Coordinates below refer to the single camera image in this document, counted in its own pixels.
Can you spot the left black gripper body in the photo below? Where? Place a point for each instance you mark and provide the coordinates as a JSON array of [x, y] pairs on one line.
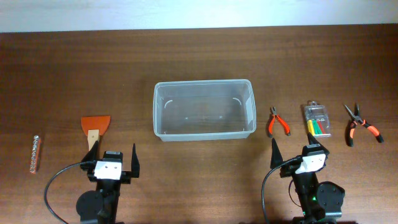
[[89, 168]]

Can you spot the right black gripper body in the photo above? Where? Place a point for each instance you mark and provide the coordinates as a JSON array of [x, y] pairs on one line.
[[289, 170]]

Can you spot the clear plastic container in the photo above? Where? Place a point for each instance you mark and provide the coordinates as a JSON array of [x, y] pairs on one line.
[[203, 110]]

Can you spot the white camera box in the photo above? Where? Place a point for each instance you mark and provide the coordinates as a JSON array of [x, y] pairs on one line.
[[108, 170], [311, 163]]

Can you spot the orange scraper wooden handle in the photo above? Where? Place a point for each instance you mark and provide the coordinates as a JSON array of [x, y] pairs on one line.
[[94, 127]]

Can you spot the left white camera box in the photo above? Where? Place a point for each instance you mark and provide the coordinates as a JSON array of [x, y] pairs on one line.
[[108, 170]]

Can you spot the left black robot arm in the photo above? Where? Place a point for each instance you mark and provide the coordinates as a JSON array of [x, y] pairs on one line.
[[101, 205]]

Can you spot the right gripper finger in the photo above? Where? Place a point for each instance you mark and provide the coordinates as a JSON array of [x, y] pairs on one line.
[[314, 145], [276, 156]]

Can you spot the right white camera box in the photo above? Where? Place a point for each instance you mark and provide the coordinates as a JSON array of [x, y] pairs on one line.
[[311, 163]]

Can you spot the orange socket bit rail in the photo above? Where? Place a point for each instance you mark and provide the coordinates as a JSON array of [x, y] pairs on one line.
[[35, 155]]

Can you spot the clear box coloured tubes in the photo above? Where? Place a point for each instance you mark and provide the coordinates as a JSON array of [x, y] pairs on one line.
[[317, 120]]

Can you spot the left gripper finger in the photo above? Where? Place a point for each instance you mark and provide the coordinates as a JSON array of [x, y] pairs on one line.
[[135, 165], [92, 153]]

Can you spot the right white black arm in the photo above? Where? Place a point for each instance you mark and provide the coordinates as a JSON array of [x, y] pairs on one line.
[[320, 202]]

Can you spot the orange black long-nose pliers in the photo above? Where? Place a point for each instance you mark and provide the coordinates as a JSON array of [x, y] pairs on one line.
[[356, 120]]

